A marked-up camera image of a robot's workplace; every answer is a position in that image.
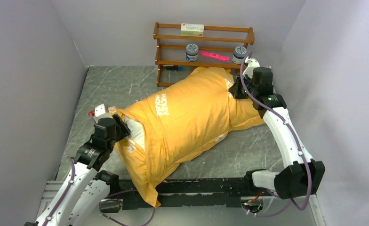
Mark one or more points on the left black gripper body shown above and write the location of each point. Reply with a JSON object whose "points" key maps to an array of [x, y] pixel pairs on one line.
{"points": [[110, 145]]}

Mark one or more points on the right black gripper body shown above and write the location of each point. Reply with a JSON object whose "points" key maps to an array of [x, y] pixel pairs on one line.
{"points": [[249, 82]]}

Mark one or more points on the white pillow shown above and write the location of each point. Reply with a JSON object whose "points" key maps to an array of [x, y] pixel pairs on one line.
{"points": [[136, 138]]}

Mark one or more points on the orange Mickey Mouse pillowcase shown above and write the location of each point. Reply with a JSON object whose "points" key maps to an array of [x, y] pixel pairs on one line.
{"points": [[180, 123]]}

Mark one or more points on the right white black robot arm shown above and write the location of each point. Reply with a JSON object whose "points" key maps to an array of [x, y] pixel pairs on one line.
{"points": [[302, 174]]}

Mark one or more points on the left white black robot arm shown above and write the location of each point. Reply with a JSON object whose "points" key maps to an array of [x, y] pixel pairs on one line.
{"points": [[86, 184]]}

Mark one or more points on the right blue white jar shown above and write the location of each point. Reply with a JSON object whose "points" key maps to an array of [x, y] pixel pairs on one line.
{"points": [[238, 54]]}

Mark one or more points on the blue white jar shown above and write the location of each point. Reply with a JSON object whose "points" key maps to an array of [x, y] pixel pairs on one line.
{"points": [[238, 54], [192, 52]]}

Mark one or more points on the pink plastic strip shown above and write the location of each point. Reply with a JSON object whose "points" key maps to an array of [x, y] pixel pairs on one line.
{"points": [[215, 56]]}

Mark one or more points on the left blue white jar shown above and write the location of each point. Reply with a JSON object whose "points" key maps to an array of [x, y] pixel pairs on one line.
{"points": [[192, 52]]}

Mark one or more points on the black blue marker pen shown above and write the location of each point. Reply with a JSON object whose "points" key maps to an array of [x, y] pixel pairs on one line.
{"points": [[174, 67]]}

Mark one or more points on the wooden three-tier shelf rack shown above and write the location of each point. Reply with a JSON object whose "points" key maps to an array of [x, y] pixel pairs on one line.
{"points": [[221, 40]]}

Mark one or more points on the white green cardboard box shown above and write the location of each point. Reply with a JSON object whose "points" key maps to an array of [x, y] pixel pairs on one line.
{"points": [[192, 30]]}

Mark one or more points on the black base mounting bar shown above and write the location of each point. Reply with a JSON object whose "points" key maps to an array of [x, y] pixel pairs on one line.
{"points": [[186, 192]]}

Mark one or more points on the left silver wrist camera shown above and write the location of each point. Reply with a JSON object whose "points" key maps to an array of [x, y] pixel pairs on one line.
{"points": [[100, 111]]}

